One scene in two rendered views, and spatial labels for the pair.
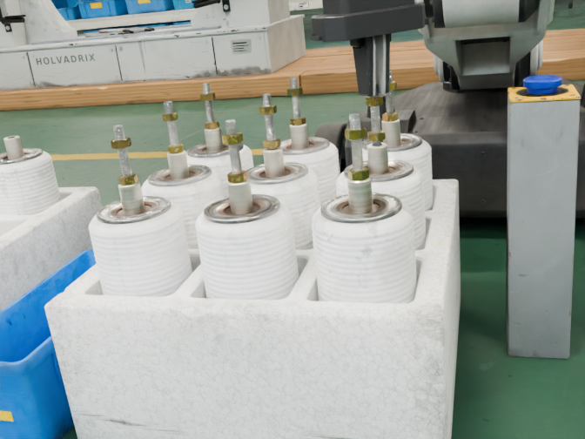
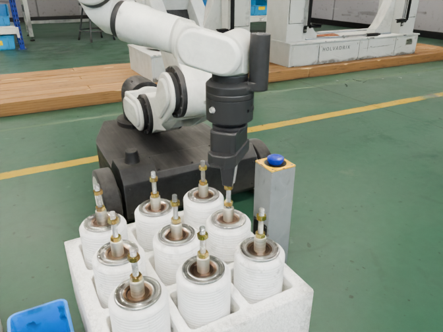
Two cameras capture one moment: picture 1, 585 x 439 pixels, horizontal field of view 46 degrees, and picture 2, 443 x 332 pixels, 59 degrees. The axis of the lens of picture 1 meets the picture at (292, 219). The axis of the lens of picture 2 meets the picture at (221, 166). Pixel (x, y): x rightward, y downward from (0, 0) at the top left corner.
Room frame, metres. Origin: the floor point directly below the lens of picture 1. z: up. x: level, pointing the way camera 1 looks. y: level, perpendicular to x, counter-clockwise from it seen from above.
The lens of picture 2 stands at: (0.23, 0.41, 0.71)
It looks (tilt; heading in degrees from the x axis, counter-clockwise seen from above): 25 degrees down; 314
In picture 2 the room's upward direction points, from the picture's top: straight up
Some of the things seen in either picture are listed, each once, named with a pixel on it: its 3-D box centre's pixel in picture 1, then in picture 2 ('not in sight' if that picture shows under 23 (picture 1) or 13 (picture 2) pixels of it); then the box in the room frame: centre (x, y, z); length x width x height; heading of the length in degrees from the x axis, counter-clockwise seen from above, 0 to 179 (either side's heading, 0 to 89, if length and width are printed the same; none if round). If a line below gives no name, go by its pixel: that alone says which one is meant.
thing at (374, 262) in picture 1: (367, 295); (257, 286); (0.60, -0.06, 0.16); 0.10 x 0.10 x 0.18
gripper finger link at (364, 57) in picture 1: (361, 65); (227, 172); (0.71, -0.09, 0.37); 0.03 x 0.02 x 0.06; 24
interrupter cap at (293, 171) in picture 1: (275, 173); (177, 234); (0.75, 0.01, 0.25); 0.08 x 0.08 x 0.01
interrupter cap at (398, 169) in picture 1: (379, 171); (228, 219); (0.71, -0.10, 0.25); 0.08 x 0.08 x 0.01
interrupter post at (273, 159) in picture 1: (273, 162); (176, 229); (0.75, 0.01, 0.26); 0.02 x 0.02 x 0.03
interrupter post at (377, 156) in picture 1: (378, 159); (228, 213); (0.71, -0.10, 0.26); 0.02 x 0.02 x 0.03
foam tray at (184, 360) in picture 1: (290, 300); (180, 296); (0.75, 0.01, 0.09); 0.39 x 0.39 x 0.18; 73
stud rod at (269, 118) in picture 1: (270, 128); (175, 211); (0.75, 0.01, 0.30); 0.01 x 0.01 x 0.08
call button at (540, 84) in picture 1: (541, 86); (275, 160); (0.73, -0.29, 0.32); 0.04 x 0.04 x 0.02
